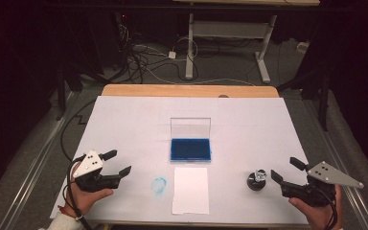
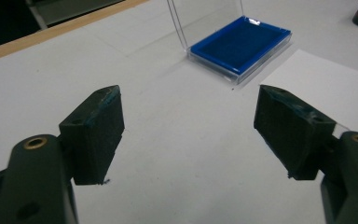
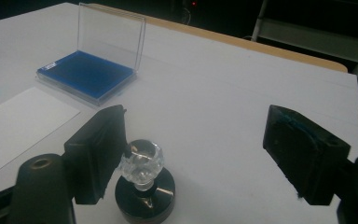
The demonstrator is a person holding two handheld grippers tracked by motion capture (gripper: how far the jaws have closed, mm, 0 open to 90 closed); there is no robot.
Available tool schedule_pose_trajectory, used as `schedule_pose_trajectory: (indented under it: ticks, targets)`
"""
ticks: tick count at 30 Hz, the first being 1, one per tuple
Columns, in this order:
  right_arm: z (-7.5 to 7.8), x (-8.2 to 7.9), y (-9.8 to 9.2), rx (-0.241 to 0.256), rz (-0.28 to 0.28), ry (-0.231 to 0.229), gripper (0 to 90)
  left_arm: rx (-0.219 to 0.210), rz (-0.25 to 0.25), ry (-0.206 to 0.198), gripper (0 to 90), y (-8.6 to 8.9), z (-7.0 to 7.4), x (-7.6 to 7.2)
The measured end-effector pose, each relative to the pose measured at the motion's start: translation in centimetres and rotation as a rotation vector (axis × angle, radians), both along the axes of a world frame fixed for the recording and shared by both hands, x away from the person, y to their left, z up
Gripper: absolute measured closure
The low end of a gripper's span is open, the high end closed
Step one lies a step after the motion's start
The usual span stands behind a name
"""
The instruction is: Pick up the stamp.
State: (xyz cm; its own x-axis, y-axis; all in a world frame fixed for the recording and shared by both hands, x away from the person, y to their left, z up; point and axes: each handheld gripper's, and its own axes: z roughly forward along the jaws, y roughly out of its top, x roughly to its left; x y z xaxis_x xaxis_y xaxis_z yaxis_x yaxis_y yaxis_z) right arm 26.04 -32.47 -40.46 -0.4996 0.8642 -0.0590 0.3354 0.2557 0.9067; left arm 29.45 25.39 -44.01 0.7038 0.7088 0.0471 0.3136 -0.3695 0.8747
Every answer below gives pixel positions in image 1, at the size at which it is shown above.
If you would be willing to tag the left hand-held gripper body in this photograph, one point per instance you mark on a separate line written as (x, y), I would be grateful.
(87, 166)

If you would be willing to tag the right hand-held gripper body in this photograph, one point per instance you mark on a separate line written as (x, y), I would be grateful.
(313, 191)

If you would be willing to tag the black round stamp cap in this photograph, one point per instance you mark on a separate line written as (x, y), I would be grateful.
(255, 186)

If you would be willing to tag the small white paper sheet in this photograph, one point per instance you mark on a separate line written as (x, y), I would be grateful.
(190, 191)

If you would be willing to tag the blue ink pad clear lid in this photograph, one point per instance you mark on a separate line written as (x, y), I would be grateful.
(190, 150)

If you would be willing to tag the person's right hand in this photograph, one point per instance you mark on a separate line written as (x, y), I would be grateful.
(321, 217)

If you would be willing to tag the person's left hand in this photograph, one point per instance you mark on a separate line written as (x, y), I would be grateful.
(86, 199)

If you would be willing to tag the large white table cover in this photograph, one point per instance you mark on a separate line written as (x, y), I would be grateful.
(124, 127)

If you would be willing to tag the red wrist band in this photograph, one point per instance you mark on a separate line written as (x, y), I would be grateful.
(67, 212)

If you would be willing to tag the black metal stand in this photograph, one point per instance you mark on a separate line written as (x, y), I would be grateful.
(324, 102)

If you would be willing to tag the white power strip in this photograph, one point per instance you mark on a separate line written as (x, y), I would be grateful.
(303, 47)

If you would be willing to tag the small white power adapter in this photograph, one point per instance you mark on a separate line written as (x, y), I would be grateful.
(172, 55)

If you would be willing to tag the aluminium floor rail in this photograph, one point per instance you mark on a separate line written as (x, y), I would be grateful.
(32, 172)
(353, 198)

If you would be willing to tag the white metal frame desk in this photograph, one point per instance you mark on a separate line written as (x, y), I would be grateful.
(230, 29)

